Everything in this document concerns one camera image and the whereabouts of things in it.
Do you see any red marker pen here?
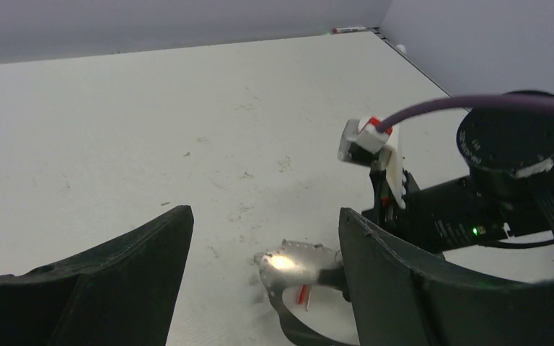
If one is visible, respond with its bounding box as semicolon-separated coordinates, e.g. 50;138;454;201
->
330;26;369;35

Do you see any aluminium table edge rail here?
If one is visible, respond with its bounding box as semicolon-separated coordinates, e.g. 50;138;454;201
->
371;27;452;97

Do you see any red key tag with key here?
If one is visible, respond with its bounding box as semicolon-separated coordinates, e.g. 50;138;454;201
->
297;285;312;311

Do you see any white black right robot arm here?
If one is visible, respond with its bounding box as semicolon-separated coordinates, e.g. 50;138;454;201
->
363;107;554;254

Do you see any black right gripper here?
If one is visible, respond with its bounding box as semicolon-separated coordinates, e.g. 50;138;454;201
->
362;168;511;254

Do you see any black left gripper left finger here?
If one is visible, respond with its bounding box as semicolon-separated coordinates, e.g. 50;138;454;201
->
0;205;194;345

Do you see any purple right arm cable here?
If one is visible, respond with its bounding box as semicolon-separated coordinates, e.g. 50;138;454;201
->
374;94;554;135

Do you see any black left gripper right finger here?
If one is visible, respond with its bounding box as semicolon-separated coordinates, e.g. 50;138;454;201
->
338;208;554;345

